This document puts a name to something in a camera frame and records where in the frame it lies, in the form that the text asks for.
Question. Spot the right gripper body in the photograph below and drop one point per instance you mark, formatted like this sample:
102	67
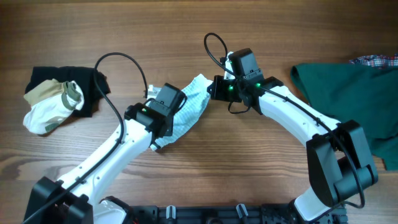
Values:
226	89

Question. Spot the light blue striped pants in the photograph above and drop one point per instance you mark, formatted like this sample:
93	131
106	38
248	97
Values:
197	101

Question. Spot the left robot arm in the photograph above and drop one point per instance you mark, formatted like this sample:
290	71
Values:
77	196

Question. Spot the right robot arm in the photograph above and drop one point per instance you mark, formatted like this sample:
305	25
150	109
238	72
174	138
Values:
340	164

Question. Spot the dark green garment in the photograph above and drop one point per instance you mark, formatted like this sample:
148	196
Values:
365	94

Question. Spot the black folded garment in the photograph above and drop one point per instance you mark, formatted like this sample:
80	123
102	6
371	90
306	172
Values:
88	82

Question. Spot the red plaid garment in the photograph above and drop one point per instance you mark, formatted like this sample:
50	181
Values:
380	61

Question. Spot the white beige olive garment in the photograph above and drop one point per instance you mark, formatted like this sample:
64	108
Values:
52	102

